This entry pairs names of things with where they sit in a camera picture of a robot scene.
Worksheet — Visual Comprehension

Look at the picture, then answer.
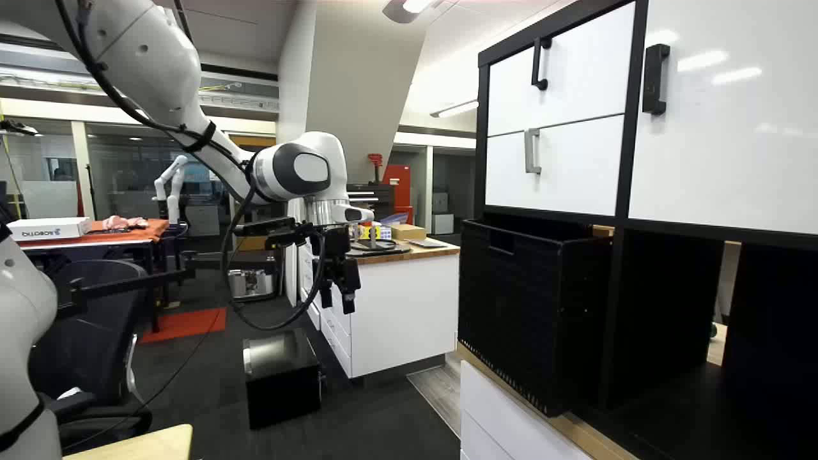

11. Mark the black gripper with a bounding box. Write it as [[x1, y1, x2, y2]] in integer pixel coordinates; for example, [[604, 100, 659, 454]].
[[297, 222, 360, 315]]

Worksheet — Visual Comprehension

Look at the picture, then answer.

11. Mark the black storage bin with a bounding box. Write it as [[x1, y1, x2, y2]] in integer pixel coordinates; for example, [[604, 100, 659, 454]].
[[461, 222, 611, 417]]

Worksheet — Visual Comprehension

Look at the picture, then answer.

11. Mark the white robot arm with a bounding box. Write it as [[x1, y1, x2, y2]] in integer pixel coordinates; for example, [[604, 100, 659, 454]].
[[0, 0, 351, 460]]

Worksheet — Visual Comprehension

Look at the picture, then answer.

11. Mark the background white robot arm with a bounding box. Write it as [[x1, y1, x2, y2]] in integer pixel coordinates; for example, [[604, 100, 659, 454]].
[[154, 157, 188, 226]]

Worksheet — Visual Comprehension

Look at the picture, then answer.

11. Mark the white bin on floor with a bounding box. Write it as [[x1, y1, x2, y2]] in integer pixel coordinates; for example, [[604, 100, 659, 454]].
[[228, 269, 273, 299]]

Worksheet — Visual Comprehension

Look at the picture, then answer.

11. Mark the black and white cabinet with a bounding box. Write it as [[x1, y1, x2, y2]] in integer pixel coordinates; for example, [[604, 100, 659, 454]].
[[461, 0, 818, 460]]

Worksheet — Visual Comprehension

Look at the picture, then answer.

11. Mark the white cabinet door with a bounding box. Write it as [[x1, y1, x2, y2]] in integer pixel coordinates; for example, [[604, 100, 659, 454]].
[[630, 0, 818, 236]]

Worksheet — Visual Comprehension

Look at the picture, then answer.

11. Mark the white kitchen island counter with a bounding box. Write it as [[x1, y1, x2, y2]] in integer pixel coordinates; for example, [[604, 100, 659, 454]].
[[308, 240, 461, 382]]

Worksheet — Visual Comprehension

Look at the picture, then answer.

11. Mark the cardboard box on counter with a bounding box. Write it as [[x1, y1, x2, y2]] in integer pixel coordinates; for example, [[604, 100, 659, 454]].
[[391, 226, 427, 240]]

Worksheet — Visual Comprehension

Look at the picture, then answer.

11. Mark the small black floor box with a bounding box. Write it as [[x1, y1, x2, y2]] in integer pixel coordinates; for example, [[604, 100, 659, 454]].
[[243, 327, 322, 429]]

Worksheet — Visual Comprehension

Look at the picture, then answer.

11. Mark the red machine in background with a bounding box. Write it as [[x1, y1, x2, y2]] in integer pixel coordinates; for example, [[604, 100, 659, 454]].
[[369, 154, 414, 221]]

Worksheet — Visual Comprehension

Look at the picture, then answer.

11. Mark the red floor mat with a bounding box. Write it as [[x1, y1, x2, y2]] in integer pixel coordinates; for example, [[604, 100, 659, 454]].
[[140, 307, 228, 346]]

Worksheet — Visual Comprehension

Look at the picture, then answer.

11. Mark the red topped table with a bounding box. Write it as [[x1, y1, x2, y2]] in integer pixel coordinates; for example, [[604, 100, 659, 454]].
[[0, 218, 172, 330]]

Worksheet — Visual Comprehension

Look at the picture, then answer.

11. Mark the white lower drawer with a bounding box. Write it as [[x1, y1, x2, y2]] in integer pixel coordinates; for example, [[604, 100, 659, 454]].
[[487, 116, 625, 218]]

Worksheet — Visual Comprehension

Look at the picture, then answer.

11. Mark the white drawer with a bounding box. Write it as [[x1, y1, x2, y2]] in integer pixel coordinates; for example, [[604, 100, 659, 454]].
[[488, 3, 636, 136], [487, 116, 625, 218]]

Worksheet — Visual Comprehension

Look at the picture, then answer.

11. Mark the black office chair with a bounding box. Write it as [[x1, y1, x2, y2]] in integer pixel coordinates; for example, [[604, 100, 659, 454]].
[[32, 258, 188, 454]]

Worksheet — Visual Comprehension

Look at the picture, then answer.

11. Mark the white box on table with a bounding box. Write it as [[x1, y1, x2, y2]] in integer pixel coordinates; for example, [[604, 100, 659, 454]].
[[10, 218, 89, 242]]

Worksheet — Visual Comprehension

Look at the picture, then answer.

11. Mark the white upper drawer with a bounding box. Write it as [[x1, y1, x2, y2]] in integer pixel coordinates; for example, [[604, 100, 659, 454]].
[[488, 3, 636, 136]]

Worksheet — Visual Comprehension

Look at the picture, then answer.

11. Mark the silver lower drawer handle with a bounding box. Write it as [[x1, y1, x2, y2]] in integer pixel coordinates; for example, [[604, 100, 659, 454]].
[[525, 127, 542, 176]]

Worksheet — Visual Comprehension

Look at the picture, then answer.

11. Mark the black upper drawer handle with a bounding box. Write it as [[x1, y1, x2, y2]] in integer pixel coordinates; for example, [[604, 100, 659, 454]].
[[531, 39, 552, 93]]

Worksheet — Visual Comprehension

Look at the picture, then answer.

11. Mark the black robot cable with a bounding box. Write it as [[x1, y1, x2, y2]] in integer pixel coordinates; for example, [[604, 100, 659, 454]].
[[53, 0, 329, 334]]

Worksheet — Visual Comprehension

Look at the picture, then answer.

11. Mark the black door handle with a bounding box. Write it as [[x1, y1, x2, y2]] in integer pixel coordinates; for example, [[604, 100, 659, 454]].
[[643, 44, 671, 116]]

